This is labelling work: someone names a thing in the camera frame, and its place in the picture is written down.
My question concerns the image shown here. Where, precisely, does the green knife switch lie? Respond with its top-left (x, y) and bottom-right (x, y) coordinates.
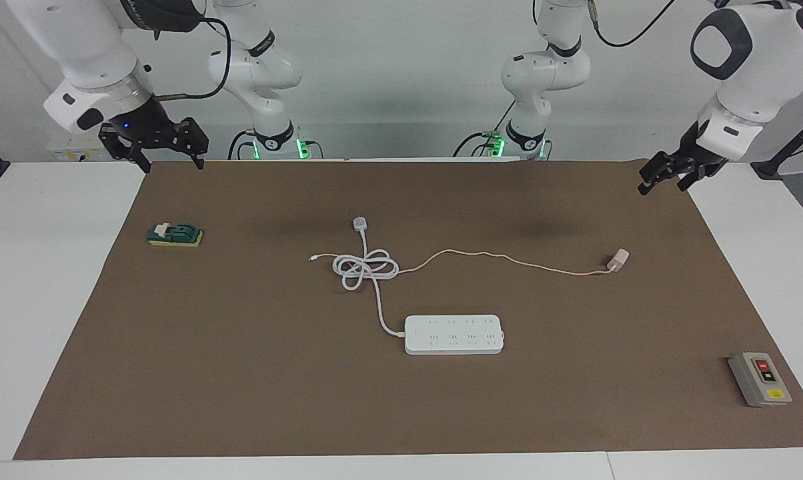
top-left (147, 222), bottom-right (203, 248)

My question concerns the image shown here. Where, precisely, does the white box with yellow labels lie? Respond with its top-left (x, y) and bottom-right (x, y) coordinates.
top-left (47, 133), bottom-right (109, 162)

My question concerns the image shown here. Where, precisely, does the white power strip cord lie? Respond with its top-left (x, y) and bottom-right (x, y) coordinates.
top-left (332, 215), bottom-right (407, 337)

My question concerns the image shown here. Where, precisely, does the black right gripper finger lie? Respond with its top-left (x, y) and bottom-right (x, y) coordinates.
top-left (99, 125), bottom-right (153, 175)
top-left (173, 117), bottom-right (211, 171)

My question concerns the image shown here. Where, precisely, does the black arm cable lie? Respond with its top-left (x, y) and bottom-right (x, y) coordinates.
top-left (587, 0), bottom-right (677, 49)
top-left (151, 17), bottom-right (233, 103)

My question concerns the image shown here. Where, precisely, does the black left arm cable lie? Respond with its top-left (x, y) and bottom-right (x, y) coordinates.
top-left (587, 0), bottom-right (677, 49)

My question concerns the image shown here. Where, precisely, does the black base cable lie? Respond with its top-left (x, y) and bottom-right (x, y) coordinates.
top-left (228, 130), bottom-right (257, 161)
top-left (452, 130), bottom-right (502, 159)

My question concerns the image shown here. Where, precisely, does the black left base cable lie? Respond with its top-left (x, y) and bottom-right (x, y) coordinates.
top-left (452, 130), bottom-right (502, 159)

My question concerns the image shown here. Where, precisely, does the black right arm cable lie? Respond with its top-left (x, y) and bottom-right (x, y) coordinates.
top-left (151, 17), bottom-right (233, 103)

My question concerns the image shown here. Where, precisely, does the black right base cable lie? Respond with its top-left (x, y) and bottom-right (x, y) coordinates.
top-left (228, 130), bottom-right (257, 161)

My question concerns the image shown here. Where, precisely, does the brown table mat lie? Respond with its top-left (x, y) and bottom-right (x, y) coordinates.
top-left (13, 160), bottom-right (803, 461)

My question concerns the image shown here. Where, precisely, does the grey push button box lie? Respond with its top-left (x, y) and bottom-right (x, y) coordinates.
top-left (728, 351), bottom-right (793, 408)

